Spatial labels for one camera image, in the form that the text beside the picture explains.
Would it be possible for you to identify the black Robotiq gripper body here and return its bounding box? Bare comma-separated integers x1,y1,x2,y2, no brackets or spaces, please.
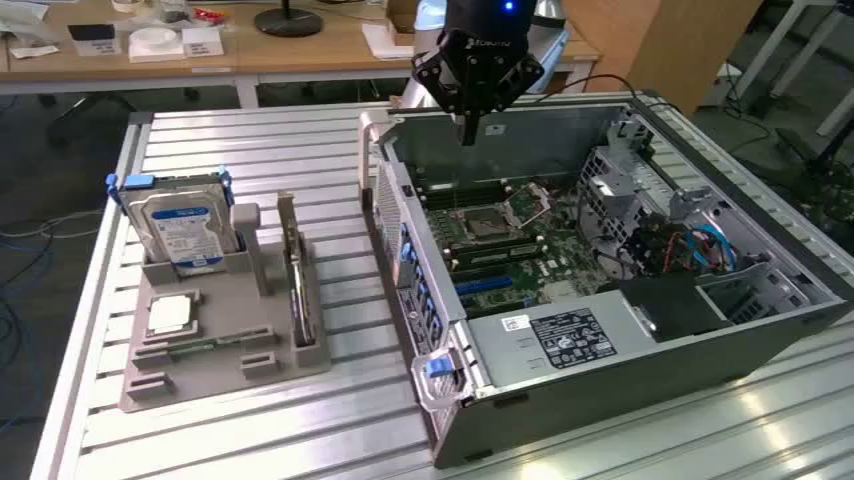
436,0,539,116

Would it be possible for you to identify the white booklet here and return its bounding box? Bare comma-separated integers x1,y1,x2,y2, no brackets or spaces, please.
360,21,416,62

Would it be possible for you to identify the cardboard box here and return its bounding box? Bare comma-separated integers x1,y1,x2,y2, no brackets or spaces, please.
384,0,420,36

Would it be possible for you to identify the wooden desk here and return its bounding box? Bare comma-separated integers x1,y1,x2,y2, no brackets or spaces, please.
0,0,601,97

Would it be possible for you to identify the wooden cabinet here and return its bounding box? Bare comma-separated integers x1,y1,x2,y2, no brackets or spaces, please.
563,0,763,117

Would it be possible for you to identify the black round lamp base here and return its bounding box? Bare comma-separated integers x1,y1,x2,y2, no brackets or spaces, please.
252,0,325,39

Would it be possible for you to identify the metal socket cover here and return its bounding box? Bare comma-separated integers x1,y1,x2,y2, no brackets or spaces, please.
504,180,557,214

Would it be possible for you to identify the metal drive cage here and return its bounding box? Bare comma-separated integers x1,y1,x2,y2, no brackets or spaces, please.
575,144,676,264

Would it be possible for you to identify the CPU socket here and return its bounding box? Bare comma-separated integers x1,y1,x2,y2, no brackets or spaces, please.
461,204,516,242

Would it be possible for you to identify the small white card box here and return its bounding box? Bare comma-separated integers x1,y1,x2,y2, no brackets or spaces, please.
180,26,224,58

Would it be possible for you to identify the green motherboard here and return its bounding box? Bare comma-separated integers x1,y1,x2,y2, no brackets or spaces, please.
409,164,635,319

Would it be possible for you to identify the installed RAM stick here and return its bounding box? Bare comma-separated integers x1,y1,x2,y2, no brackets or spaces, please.
452,247,543,271

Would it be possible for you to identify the white tape dispenser box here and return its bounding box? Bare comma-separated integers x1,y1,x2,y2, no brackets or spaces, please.
126,26,185,64

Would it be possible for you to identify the long PCIe expansion slot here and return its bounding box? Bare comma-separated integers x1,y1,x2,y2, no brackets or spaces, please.
455,276,520,297

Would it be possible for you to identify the black office chair base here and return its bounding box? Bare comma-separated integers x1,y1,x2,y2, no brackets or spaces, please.
775,126,854,201
37,91,138,149

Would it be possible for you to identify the hard disk with blue carrier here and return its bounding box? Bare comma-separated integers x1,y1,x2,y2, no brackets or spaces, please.
104,171,236,277

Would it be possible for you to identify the black and white box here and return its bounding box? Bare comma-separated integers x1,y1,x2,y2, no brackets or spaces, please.
65,23,122,57

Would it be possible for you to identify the grey power supply unit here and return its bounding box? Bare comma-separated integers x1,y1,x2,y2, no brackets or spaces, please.
465,291,660,392

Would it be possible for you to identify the metal disk bay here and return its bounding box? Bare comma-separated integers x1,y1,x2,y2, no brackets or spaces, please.
692,257,839,327

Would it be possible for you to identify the grey parts rack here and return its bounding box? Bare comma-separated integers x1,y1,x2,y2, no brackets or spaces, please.
117,189,335,414

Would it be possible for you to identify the white paper label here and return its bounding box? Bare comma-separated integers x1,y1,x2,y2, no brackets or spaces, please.
8,44,61,60

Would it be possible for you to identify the silver CPU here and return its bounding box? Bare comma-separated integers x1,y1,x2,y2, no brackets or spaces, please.
145,294,196,337

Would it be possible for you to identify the clear plastic bag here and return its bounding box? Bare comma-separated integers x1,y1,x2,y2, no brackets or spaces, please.
0,0,53,47

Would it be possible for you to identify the green loose RAM stick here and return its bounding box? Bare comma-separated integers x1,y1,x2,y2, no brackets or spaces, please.
166,335,247,353

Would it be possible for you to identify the grey open PC case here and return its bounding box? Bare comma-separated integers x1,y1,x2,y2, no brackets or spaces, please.
357,89,854,470

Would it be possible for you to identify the black cable behind case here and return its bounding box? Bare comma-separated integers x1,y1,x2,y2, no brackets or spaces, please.
531,73,676,110

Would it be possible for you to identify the red wire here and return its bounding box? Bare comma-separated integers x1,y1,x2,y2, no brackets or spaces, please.
655,230,690,275

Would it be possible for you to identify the white table frame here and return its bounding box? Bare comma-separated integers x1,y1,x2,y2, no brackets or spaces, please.
730,0,854,137

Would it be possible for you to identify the blue data wire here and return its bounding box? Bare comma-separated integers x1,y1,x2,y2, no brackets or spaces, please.
688,224,739,275

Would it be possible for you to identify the clear case latch blue handle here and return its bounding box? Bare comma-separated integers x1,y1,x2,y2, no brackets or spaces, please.
411,348,473,414

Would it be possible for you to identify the blue floor cable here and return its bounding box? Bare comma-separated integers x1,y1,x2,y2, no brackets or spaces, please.
0,234,58,437

